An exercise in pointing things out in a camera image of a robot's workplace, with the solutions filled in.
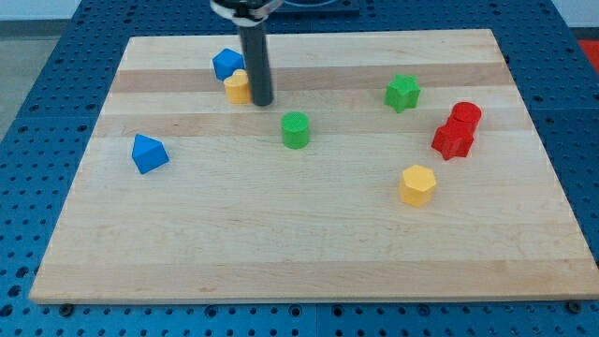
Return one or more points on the silver and black rod mount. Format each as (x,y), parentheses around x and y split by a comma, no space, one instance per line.
(245,10)

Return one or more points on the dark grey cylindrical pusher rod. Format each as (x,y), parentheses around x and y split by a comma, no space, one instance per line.
(257,64)

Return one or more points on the yellow heart block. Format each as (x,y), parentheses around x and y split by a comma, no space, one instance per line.
(237,87)

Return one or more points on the blue cube block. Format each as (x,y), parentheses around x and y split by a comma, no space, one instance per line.
(226,62)

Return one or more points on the green cylinder block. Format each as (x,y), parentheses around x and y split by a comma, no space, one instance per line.
(295,127)

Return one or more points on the blue pentagon block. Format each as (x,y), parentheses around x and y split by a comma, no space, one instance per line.
(148,154)

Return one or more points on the green star block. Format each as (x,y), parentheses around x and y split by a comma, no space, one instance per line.
(402,93)

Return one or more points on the wooden board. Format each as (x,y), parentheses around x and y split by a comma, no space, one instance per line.
(234,216)

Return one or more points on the yellow hexagon block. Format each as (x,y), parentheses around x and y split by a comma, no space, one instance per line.
(417,185)

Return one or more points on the red cylinder block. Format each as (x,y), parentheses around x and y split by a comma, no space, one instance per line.
(465,116)

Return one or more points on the red star block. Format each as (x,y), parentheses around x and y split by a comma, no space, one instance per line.
(453,139)

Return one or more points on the dark blue base plate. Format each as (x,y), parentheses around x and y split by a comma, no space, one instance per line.
(317,7)

